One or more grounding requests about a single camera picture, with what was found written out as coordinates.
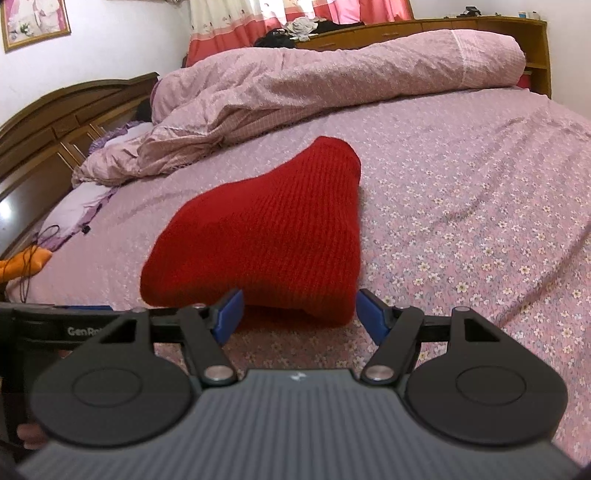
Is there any wooden bedside cabinet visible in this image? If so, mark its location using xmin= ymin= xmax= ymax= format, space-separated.
xmin=295 ymin=16 xmax=552 ymax=100

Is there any pale lilac pillow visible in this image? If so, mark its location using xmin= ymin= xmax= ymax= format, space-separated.
xmin=41 ymin=182 xmax=116 ymax=247

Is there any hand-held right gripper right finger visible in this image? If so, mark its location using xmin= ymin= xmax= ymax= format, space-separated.
xmin=356 ymin=288 xmax=504 ymax=385

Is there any wooden headboard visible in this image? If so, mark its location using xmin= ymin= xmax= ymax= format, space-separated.
xmin=0 ymin=71 xmax=160 ymax=259

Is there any pink floral duvet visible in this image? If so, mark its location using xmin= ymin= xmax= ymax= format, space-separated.
xmin=71 ymin=28 xmax=527 ymax=188

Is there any red knit cardigan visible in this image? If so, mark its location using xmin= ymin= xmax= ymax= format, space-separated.
xmin=140 ymin=136 xmax=363 ymax=326

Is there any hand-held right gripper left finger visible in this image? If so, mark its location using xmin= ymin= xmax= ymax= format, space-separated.
xmin=95 ymin=290 xmax=245 ymax=386

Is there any purple ruffled pillow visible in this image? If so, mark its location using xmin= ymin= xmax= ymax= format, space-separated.
xmin=90 ymin=121 xmax=154 ymax=154

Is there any pink curtain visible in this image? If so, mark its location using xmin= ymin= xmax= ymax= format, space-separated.
xmin=187 ymin=0 xmax=414 ymax=68

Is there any orange toy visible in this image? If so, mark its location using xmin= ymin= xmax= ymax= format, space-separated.
xmin=0 ymin=247 xmax=52 ymax=283

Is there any pink floral bed sheet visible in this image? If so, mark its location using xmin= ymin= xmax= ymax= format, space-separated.
xmin=4 ymin=88 xmax=591 ymax=467

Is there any black cable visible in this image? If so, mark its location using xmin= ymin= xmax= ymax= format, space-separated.
xmin=19 ymin=224 xmax=62 ymax=297

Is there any pile of dark clothes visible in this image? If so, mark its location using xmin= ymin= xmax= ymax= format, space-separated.
xmin=254 ymin=17 xmax=365 ymax=48

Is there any person's left hand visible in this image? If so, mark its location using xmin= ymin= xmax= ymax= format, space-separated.
xmin=16 ymin=424 xmax=47 ymax=450

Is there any framed wall picture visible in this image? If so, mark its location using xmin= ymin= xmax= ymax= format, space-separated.
xmin=0 ymin=0 xmax=72 ymax=52

